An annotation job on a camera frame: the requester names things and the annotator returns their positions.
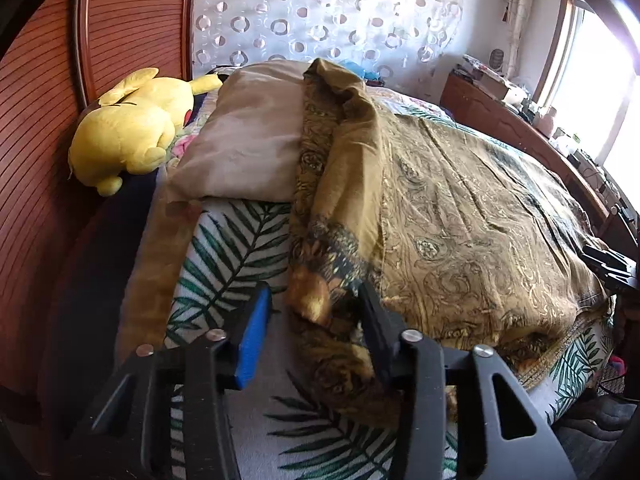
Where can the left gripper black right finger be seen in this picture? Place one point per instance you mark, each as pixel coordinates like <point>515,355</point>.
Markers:
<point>501,435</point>

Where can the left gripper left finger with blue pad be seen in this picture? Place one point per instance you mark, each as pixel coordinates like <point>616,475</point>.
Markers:
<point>126,431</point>

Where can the golden brown patterned garment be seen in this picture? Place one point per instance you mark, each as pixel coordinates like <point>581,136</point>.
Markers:
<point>469,240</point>

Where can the palm leaf print sheet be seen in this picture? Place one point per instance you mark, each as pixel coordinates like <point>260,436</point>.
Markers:
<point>280,429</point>

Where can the beige pillow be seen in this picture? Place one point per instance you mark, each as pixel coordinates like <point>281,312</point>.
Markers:
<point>247,149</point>

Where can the pink bottle on cabinet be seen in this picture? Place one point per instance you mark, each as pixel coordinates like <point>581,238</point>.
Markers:
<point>544,122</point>

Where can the wooden louvered wardrobe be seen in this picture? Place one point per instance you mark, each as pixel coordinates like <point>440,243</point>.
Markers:
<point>57,56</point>

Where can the yellow Pikachu plush toy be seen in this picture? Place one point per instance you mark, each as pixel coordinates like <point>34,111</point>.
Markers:
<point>132,126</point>

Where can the cardboard box on cabinet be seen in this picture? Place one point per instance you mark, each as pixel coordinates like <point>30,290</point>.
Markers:
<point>497,89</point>

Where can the wooden side cabinet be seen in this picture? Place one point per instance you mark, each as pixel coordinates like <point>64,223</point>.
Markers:
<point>475,109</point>

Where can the blue item at headboard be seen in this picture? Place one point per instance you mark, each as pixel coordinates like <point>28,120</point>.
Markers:
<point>368,76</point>

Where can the white window drape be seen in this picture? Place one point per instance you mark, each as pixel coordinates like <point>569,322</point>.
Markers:
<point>517,15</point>

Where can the white circle pattern curtain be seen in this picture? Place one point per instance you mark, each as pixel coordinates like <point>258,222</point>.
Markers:
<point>401,40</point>

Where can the window with wooden frame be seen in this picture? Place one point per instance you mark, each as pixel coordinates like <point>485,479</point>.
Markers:
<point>594,90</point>

